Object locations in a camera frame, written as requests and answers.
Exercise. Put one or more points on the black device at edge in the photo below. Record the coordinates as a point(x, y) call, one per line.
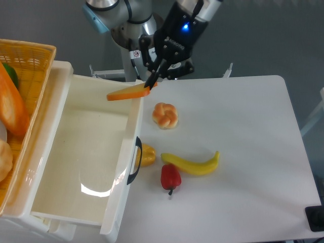
point(314, 216)

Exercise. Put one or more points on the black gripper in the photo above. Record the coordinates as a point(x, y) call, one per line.
point(174, 41)

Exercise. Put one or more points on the knotted bread roll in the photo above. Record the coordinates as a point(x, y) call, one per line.
point(165, 115)

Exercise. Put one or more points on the yellow bell pepper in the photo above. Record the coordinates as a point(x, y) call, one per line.
point(148, 156)

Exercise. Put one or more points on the round bread bun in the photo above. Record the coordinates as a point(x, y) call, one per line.
point(6, 161)

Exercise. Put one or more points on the red bell pepper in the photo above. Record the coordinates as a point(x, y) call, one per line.
point(170, 178)

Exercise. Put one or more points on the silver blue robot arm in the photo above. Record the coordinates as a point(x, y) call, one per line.
point(106, 15)

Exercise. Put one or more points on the yellow woven basket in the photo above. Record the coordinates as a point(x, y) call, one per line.
point(32, 62)

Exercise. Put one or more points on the orange baguette loaf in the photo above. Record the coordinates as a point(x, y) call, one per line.
point(14, 113)

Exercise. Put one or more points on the white upper drawer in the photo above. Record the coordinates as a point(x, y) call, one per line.
point(85, 177)

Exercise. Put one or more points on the yellow banana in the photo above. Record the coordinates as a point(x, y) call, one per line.
point(190, 167)

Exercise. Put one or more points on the white drawer cabinet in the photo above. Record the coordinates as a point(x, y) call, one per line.
point(17, 222)

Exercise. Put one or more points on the green pepper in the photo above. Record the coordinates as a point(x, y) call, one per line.
point(12, 74)

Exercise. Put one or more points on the black drawer handle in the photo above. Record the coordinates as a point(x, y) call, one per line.
point(133, 175)

